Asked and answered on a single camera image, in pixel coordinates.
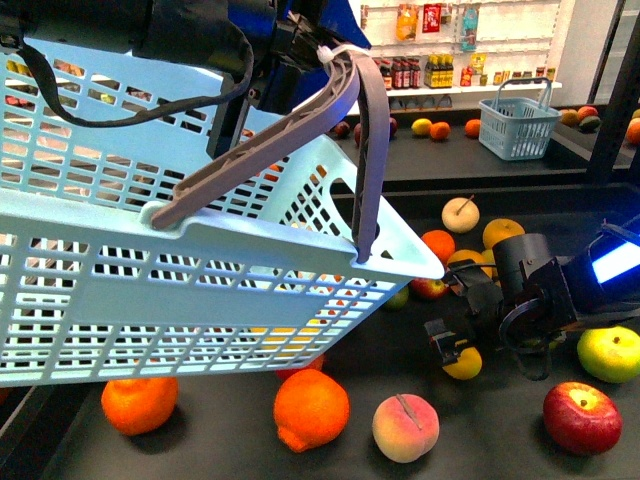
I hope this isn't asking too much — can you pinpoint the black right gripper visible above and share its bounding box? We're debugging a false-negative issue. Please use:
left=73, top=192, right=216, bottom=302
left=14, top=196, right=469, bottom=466
left=424, top=233, right=575, bottom=367

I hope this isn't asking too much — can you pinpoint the light blue shopping basket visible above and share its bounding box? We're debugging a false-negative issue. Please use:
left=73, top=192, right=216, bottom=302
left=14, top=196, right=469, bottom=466
left=1, top=50, right=443, bottom=386

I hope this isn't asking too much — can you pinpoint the red yellow apple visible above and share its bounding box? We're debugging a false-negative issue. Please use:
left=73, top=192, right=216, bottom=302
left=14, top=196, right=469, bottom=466
left=409, top=278, right=450, bottom=301

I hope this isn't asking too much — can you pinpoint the yellow orange fruit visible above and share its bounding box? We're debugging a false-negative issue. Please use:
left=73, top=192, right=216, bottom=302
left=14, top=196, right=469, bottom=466
left=446, top=248, right=494, bottom=279

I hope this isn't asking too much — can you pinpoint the green lime lower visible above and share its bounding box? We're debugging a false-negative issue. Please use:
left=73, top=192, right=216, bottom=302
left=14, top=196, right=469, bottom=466
left=382, top=286, right=410, bottom=311

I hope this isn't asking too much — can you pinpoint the small orange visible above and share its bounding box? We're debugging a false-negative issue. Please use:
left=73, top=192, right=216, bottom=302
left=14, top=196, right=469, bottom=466
left=421, top=229, right=456, bottom=264

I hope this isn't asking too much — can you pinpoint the golden yellow apple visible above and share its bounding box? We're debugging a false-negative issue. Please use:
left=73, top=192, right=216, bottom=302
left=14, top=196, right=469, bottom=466
left=482, top=218, right=526, bottom=249

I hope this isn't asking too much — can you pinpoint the cream pear with stem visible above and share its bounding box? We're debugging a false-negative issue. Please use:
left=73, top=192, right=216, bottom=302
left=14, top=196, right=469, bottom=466
left=441, top=195, right=480, bottom=234

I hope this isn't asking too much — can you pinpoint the pink peach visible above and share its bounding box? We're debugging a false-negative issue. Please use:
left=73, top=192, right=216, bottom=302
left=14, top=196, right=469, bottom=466
left=372, top=394, right=440, bottom=463

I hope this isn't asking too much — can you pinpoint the green apple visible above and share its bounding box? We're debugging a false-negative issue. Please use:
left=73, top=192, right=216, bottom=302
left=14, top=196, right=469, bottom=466
left=577, top=326, right=639, bottom=384

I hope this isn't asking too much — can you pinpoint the red apple front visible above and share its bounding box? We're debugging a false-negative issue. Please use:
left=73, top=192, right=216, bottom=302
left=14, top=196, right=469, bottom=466
left=543, top=381, right=623, bottom=456

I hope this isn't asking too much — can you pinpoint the orange tangerine front right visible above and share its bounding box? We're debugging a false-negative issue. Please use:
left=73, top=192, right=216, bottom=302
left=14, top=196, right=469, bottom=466
left=273, top=369, right=351, bottom=453

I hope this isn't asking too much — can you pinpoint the orange tangerine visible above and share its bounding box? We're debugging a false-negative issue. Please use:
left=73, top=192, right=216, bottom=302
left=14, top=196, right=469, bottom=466
left=273, top=369, right=351, bottom=453
left=101, top=377, right=179, bottom=436

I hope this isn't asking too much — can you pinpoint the red pomegranate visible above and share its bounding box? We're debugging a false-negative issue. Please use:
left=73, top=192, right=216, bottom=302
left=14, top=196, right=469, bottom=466
left=276, top=354, right=325, bottom=381

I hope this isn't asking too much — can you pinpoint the small blue basket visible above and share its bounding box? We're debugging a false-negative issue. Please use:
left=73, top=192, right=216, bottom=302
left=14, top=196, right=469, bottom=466
left=479, top=78, right=561, bottom=161

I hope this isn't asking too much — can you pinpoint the orange tangerine front left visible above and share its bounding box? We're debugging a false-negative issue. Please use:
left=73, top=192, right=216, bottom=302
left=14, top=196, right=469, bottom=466
left=101, top=377, right=179, bottom=436

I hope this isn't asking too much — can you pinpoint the black cable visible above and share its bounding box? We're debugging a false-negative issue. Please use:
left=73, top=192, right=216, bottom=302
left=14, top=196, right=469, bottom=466
left=17, top=19, right=256, bottom=129

